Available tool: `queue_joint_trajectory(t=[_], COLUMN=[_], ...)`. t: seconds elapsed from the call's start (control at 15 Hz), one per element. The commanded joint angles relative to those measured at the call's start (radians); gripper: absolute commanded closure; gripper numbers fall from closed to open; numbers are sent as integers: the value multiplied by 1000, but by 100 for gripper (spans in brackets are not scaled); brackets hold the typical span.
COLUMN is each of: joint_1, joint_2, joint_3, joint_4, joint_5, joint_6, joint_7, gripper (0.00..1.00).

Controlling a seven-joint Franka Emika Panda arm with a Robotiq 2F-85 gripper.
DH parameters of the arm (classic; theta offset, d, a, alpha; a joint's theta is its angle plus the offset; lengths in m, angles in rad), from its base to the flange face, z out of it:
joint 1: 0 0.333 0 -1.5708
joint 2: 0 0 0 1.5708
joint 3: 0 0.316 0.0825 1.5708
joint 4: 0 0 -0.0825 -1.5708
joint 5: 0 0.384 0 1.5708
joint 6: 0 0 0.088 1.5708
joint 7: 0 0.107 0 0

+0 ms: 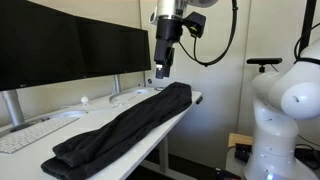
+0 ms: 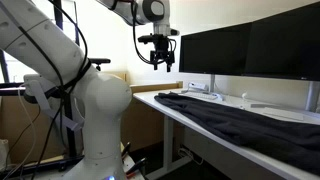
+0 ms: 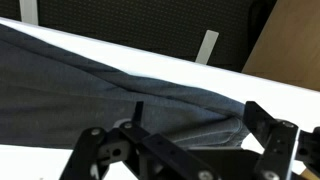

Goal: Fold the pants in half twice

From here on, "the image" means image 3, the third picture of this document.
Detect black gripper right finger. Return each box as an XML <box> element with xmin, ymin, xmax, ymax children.
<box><xmin>242</xmin><ymin>100</ymin><xmax>320</xmax><ymax>180</ymax></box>

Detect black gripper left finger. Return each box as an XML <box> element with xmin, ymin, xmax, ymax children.
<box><xmin>59</xmin><ymin>100</ymin><xmax>222</xmax><ymax>180</ymax></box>

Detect dark grey pants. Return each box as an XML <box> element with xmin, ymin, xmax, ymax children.
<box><xmin>0</xmin><ymin>23</ymin><xmax>252</xmax><ymax>150</ymax></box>

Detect tan wooden board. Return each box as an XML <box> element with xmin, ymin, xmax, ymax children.
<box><xmin>241</xmin><ymin>0</ymin><xmax>320</xmax><ymax>92</ymax></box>

